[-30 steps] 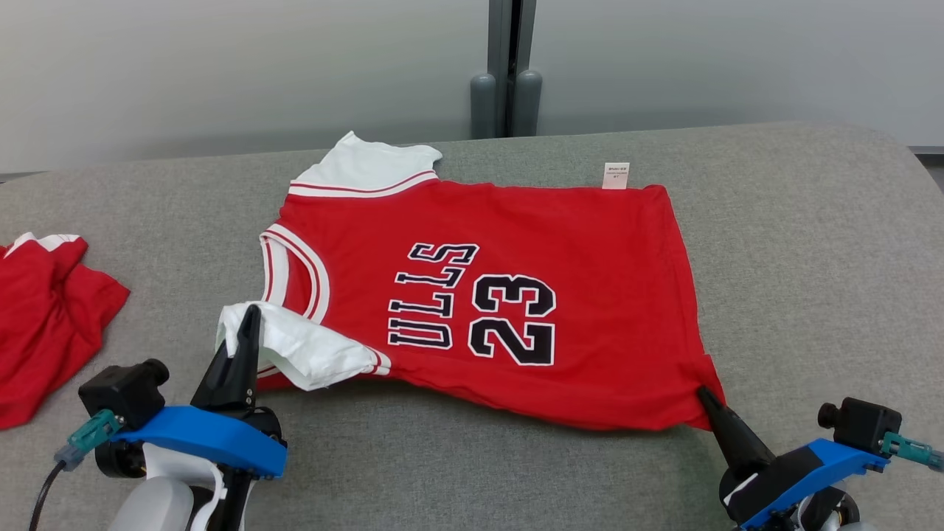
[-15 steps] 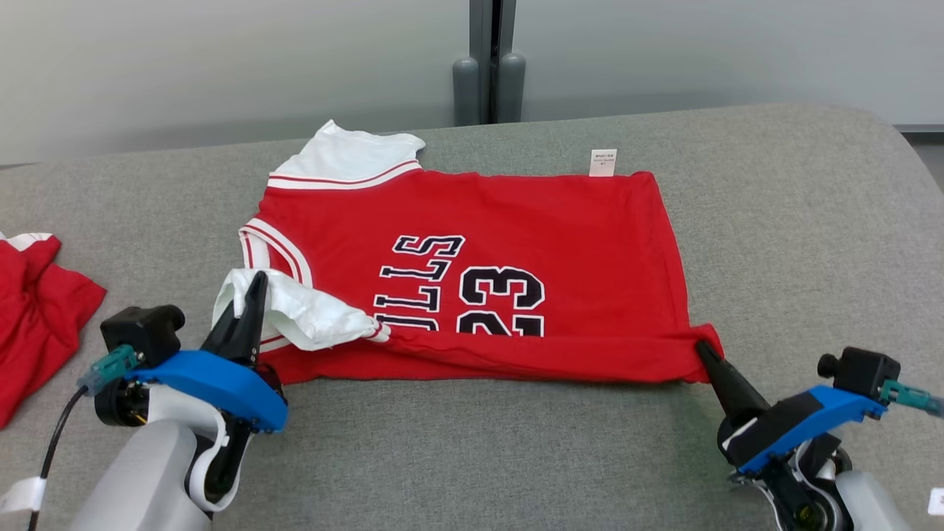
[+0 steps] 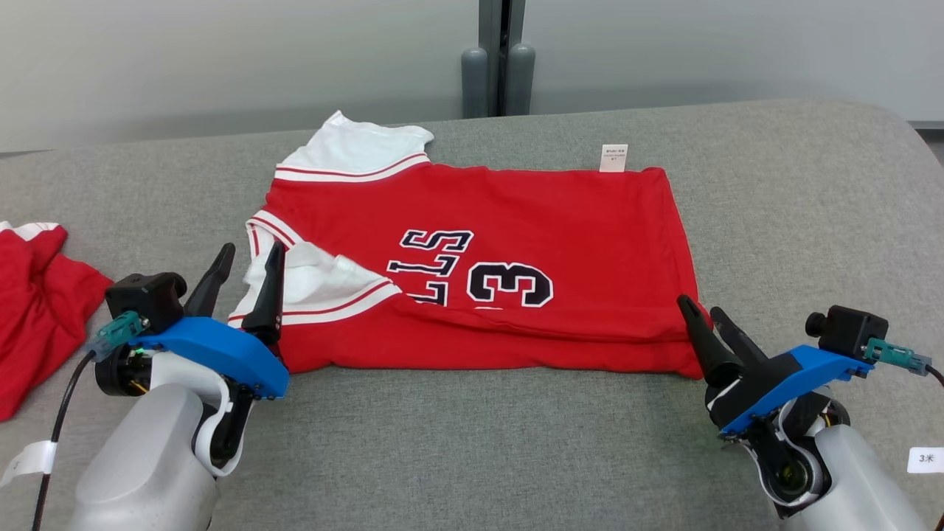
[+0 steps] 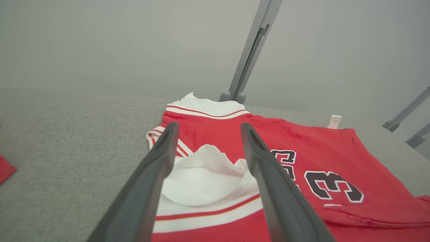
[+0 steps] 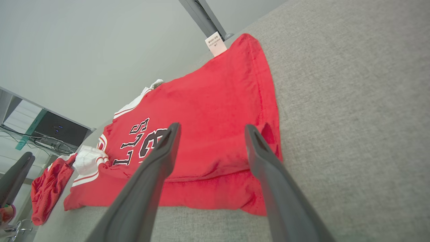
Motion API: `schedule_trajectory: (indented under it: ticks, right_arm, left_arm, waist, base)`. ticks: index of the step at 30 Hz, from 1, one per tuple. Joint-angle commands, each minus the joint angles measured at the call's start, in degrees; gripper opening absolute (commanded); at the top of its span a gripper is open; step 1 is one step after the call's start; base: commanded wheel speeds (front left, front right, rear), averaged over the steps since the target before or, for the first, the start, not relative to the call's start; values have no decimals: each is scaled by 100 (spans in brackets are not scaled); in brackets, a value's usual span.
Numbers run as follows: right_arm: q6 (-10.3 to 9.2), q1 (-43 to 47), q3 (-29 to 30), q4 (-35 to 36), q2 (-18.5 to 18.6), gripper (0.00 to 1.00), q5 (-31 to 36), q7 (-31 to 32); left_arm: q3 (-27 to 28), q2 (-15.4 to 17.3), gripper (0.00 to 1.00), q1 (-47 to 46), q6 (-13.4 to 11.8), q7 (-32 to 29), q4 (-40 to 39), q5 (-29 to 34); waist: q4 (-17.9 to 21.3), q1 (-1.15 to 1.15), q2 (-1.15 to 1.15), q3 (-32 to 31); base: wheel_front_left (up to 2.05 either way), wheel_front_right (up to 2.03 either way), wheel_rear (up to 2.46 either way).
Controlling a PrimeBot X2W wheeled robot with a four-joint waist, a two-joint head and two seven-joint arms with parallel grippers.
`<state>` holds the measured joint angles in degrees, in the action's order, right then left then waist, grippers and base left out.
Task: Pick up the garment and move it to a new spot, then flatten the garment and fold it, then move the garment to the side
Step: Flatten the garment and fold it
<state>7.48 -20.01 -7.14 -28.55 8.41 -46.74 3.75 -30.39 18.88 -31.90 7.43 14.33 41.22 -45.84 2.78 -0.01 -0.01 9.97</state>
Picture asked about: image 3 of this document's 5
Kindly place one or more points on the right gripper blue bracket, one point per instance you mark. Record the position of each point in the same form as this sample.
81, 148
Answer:
782, 383

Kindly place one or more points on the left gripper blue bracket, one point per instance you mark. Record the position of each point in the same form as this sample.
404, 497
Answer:
221, 350

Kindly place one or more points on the red white basketball shorts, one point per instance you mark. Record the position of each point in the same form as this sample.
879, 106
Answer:
44, 310

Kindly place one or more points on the red white basketball jersey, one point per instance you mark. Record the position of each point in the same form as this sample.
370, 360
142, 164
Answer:
575, 221

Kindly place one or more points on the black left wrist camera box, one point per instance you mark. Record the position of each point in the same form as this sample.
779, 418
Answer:
144, 299

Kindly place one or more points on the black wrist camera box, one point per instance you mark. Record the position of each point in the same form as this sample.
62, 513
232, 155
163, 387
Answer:
852, 328
144, 299

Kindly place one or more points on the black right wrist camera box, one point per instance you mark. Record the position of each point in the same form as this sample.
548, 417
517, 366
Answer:
852, 328

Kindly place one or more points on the grey partition joint post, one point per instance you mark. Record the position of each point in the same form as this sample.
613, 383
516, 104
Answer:
498, 44

